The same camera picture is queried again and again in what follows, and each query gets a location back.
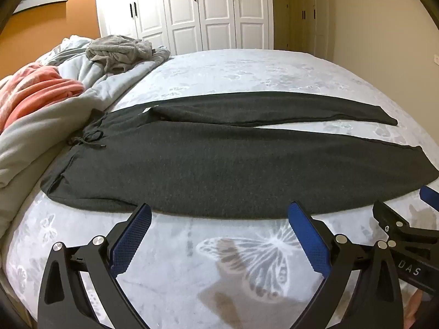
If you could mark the dark grey pants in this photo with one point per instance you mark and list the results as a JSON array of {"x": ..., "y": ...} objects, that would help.
[{"x": 205, "y": 164}]

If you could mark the butterfly print bed sheet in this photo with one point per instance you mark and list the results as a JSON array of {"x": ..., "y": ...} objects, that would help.
[{"x": 240, "y": 72}]

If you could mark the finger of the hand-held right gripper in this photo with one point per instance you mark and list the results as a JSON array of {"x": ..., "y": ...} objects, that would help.
[
  {"x": 431, "y": 197},
  {"x": 394, "y": 221}
]

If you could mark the light grey comforter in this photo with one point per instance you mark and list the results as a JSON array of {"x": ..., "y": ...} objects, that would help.
[{"x": 51, "y": 126}]

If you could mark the pink blanket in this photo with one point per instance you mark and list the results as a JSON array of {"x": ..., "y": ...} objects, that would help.
[{"x": 37, "y": 89}]

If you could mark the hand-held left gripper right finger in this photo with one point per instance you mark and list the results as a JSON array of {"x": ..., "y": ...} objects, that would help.
[{"x": 305, "y": 236}]

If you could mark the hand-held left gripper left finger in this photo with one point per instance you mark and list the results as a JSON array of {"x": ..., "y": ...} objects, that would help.
[{"x": 132, "y": 243}]

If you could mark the cream closet doors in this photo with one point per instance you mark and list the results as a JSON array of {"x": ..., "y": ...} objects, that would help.
[{"x": 315, "y": 17}]

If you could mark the white wardrobe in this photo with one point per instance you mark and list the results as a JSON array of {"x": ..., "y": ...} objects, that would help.
[{"x": 219, "y": 7}]

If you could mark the grey fleece garment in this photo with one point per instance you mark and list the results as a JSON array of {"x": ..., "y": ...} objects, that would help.
[{"x": 116, "y": 49}]

